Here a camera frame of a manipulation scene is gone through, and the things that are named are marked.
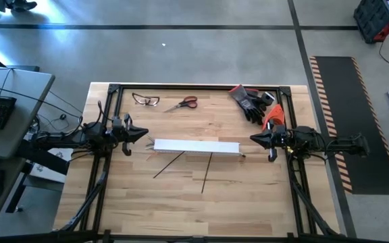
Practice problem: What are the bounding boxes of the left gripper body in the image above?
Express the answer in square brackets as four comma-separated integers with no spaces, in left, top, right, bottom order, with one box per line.
[111,113,134,157]

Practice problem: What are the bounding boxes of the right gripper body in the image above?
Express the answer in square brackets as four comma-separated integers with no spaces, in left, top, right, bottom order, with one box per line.
[266,121,297,163]

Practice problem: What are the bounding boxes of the white duct cover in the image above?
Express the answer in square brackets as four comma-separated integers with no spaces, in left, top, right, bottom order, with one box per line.
[153,138,241,155]

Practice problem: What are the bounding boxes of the black red-cuffed work glove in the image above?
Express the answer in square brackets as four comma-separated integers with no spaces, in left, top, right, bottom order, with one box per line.
[228,84,267,117]
[244,88,269,127]

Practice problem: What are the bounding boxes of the clear safety glasses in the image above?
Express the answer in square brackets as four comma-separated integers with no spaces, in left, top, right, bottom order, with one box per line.
[131,92,161,107]

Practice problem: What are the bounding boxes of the black tape roll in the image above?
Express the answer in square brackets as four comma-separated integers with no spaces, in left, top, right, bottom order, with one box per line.
[260,90,276,106]

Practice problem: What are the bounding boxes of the white box with logo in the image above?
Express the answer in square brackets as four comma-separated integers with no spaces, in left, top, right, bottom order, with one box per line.
[28,146,74,184]

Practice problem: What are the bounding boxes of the black desk leg bar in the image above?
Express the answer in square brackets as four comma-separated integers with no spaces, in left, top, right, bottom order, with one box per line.
[5,138,71,214]

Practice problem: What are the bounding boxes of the black hazard-striped floor mat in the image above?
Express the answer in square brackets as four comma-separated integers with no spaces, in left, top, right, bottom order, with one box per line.
[309,55,389,195]

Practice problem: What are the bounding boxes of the grey desk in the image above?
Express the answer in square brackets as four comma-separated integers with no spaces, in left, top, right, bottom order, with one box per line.
[0,65,56,239]

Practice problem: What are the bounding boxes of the black and red tool case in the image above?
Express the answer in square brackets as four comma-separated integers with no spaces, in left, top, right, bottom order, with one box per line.
[353,0,389,44]

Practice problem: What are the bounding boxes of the person's foot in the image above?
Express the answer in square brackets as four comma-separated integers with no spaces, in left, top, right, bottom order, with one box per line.
[7,0,38,12]

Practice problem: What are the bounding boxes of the black left wrist camera cable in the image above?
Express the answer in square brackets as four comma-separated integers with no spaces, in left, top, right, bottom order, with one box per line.
[76,100,106,136]

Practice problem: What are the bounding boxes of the red-handled scissors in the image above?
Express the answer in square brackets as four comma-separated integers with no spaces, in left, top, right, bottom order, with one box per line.
[163,95,199,113]

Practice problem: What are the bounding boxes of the black aluminium table frame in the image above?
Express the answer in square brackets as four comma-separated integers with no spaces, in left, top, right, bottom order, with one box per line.
[54,82,342,243]

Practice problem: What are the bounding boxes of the black desk cable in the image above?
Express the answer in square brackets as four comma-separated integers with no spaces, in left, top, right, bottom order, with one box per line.
[0,82,82,119]

